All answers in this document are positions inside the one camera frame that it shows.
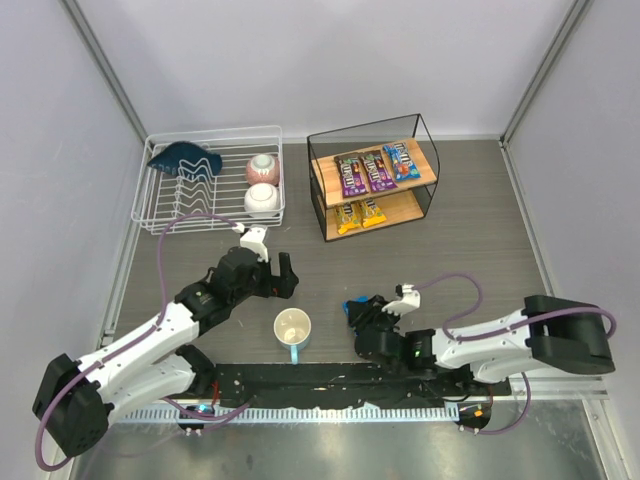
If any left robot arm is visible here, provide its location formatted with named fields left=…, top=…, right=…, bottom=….
left=33, top=247, right=299, bottom=458

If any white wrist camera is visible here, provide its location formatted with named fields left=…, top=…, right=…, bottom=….
left=240, top=225, right=270, bottom=260
left=382, top=284, right=421, bottom=317

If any black wire wooden shelf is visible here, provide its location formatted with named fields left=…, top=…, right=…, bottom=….
left=306, top=113, right=440, bottom=242

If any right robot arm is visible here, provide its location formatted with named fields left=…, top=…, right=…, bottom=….
left=343, top=295, right=615, bottom=384

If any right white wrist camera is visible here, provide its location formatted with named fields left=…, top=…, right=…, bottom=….
left=382, top=284, right=421, bottom=317

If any pink ceramic bowl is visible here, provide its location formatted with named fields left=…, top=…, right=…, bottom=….
left=245, top=154, right=280, bottom=186

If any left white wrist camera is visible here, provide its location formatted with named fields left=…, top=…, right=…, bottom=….
left=240, top=225, right=270, bottom=260

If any dark blue plate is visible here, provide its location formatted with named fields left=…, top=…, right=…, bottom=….
left=147, top=141, right=223, bottom=176

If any white wire dish rack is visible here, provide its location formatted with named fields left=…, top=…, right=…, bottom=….
left=131, top=125, right=285, bottom=235

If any twisted blue candy bag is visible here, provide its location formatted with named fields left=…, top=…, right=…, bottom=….
left=342, top=296, right=369, bottom=333

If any purple candy bag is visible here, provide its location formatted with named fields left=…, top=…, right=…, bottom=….
left=359, top=150, right=396, bottom=193
left=334, top=152, right=368, bottom=198

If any white slotted cable duct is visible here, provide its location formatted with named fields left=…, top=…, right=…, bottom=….
left=120, top=403, right=459, bottom=425

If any yellow candy bag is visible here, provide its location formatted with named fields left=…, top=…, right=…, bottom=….
left=334, top=203, right=361, bottom=235
left=357, top=198, right=387, bottom=228

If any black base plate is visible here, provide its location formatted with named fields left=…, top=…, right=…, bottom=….
left=154, top=360, right=511, bottom=409

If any white ceramic bowl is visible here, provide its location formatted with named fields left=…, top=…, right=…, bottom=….
left=244, top=183, right=279, bottom=218

